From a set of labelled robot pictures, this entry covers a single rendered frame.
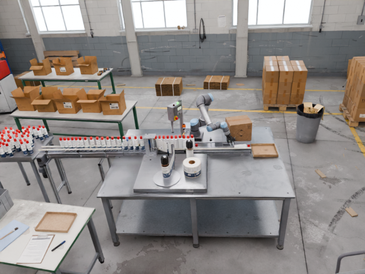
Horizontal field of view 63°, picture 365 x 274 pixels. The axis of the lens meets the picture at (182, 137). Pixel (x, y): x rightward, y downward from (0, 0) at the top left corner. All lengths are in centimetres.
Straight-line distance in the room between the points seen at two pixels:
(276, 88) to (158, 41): 400
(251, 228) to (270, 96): 373
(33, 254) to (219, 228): 197
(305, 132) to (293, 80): 145
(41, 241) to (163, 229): 136
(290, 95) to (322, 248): 378
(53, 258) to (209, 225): 175
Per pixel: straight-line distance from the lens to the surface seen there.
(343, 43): 905
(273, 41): 877
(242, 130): 396
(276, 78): 667
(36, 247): 321
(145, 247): 391
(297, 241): 401
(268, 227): 378
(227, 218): 383
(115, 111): 524
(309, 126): 562
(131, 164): 380
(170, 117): 366
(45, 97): 618
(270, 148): 399
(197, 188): 322
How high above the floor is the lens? 297
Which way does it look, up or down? 30 degrees down
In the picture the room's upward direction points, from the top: 4 degrees counter-clockwise
